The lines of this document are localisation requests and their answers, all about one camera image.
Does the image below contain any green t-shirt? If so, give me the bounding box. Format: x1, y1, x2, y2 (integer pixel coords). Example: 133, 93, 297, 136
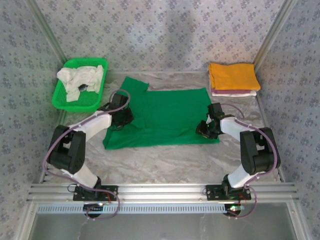
102, 76, 221, 150

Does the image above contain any folded maroon t-shirt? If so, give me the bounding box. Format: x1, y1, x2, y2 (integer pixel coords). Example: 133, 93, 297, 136
209, 86, 257, 96

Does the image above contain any green plastic laundry basket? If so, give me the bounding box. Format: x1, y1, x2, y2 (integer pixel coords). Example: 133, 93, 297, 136
51, 57, 109, 113

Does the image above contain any folded white t-shirt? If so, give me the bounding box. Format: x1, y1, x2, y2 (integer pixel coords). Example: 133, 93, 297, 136
211, 90, 258, 98

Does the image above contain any folded orange t-shirt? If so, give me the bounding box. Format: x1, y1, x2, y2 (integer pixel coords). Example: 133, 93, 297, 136
208, 62, 262, 91

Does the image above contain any crumpled white t-shirt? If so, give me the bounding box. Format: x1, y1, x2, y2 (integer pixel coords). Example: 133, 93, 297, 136
56, 64, 105, 103

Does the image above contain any black controller board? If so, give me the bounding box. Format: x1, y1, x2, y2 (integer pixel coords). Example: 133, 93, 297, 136
83, 203, 105, 214
224, 204, 245, 217

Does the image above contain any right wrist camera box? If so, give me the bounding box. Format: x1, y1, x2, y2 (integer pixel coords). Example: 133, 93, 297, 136
195, 120, 209, 136

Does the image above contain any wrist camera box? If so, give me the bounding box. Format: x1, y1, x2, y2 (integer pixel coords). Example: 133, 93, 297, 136
122, 107, 135, 125
195, 120, 209, 136

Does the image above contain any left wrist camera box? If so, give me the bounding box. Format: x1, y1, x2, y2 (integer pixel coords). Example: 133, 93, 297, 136
122, 107, 135, 125

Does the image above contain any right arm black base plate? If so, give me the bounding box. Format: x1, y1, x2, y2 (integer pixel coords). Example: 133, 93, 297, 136
205, 184, 252, 201

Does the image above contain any aluminium mounting rail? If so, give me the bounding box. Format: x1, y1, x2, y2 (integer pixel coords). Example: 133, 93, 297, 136
26, 183, 300, 203

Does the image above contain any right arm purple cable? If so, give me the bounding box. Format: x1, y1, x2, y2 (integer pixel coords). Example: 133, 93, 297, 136
221, 103, 281, 220

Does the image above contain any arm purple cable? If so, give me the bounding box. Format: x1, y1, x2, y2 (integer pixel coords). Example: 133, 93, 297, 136
42, 89, 131, 221
221, 103, 281, 220

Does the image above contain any slotted grey cable duct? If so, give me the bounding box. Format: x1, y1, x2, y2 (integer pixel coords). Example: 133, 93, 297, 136
37, 203, 232, 215

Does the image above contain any aluminium frame post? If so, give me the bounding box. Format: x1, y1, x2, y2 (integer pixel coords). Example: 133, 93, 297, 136
26, 0, 68, 65
252, 0, 298, 66

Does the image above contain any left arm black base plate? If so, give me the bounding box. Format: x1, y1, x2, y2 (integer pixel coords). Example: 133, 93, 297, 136
72, 184, 119, 202

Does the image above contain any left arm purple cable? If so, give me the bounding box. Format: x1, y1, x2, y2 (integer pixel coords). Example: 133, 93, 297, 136
42, 89, 131, 221

